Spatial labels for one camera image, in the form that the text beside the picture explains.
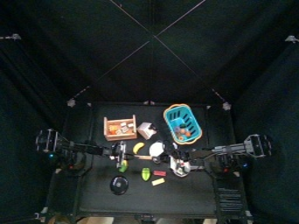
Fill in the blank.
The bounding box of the green toy fruit piece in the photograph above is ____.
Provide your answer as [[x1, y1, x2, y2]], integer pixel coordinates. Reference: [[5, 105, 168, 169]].
[[117, 160, 129, 173]]

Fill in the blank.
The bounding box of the toy knife with wooden handle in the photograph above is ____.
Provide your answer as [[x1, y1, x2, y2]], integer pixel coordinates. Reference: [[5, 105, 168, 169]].
[[126, 155, 161, 161]]

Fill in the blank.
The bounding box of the green toy starfruit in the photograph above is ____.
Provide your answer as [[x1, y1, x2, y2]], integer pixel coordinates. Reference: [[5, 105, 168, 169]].
[[140, 167, 152, 182]]

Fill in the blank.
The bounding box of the yellow toy banana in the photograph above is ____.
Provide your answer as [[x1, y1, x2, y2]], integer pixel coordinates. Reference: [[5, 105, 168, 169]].
[[132, 142, 145, 155]]

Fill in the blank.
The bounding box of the orange toy food in crate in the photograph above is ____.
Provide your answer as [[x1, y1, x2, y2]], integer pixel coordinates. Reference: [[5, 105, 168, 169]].
[[106, 124, 120, 136]]

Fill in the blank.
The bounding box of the black round disc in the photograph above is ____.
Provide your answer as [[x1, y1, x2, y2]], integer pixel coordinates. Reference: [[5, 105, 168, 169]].
[[108, 175, 129, 196]]

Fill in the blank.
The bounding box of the wooden toy crate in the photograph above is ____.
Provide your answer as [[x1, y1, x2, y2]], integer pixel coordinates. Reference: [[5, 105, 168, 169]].
[[102, 114, 138, 142]]

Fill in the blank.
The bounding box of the white toy food in crate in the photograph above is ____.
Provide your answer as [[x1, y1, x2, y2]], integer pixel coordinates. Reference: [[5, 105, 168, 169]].
[[117, 122, 136, 135]]

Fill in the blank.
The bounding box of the white toy cube box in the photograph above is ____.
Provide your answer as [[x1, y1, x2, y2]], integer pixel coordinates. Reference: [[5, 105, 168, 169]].
[[136, 122, 158, 141]]

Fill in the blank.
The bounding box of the blue basket with orange rim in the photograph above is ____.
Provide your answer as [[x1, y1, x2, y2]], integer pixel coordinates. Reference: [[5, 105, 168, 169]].
[[163, 103, 203, 145]]

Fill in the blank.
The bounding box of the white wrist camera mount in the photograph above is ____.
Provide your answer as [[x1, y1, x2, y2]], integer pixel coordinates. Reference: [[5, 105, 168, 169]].
[[169, 157, 192, 178]]

